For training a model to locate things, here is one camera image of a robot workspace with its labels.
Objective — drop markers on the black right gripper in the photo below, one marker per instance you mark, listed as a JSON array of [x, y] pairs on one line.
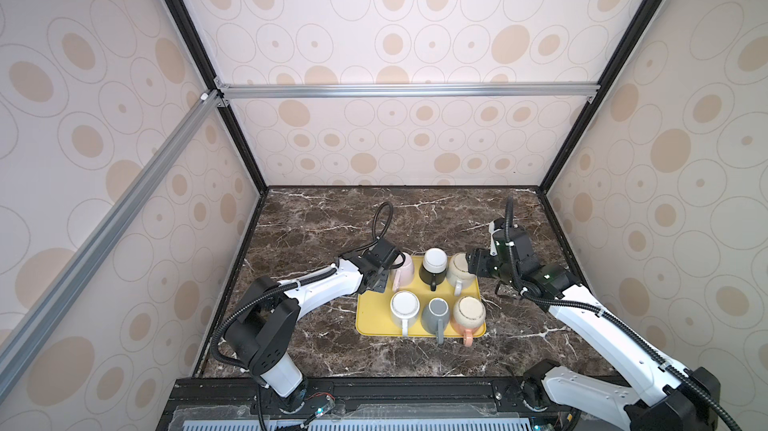
[[478, 260]]

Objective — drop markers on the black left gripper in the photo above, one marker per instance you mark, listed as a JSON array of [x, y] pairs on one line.
[[381, 287]]

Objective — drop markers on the pink mug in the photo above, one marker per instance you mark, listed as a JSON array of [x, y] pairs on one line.
[[403, 275]]

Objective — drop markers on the white mug red inside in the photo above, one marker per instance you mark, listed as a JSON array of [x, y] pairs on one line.
[[404, 310]]

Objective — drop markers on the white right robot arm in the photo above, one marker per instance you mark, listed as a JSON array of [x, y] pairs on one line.
[[660, 393]]

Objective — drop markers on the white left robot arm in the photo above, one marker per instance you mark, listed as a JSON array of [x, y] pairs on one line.
[[256, 336]]

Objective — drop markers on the speckled beige mug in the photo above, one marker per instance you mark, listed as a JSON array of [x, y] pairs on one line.
[[458, 274]]

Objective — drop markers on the black-green mug white base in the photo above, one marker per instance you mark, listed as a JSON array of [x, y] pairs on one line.
[[433, 269]]

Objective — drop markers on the peach mug cream base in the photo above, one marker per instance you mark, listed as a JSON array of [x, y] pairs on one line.
[[468, 315]]

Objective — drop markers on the grey mug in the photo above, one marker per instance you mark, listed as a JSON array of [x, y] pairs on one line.
[[435, 318]]

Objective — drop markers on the yellow plastic tray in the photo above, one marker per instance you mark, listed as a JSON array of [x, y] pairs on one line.
[[373, 314]]

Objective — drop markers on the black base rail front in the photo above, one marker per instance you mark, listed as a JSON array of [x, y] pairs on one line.
[[368, 403]]

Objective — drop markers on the horizontal aluminium rail back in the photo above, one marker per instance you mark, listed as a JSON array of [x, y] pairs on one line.
[[318, 91]]

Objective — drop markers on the black corner frame post right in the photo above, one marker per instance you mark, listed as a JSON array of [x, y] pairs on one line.
[[637, 27]]

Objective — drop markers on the black corner frame post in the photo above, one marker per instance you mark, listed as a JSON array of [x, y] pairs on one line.
[[195, 46], [637, 27]]

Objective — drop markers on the diagonal aluminium rail left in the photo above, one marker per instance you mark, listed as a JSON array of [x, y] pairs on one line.
[[43, 318]]

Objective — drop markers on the black corner frame post left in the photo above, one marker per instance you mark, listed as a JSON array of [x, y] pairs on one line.
[[195, 46]]

